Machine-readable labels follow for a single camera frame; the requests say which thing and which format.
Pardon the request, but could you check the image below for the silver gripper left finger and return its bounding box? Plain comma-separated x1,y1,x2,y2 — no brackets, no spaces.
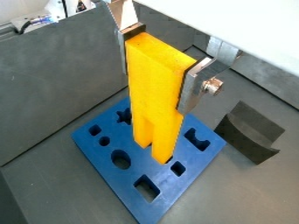
106,0,146,74

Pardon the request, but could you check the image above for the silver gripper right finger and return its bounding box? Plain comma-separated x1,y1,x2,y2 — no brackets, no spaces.
177,37,239,115

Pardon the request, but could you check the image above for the yellow double-square peg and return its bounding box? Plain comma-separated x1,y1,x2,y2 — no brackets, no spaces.
126,32,195,164

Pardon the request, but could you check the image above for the dark grey curved block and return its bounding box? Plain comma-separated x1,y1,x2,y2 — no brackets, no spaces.
215,101,286,165

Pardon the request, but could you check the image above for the blue shape-sorting board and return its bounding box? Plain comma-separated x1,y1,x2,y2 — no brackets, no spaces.
71,99,226,224

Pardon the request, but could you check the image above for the white device with cable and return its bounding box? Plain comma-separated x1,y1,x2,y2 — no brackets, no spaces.
11,0,97,35

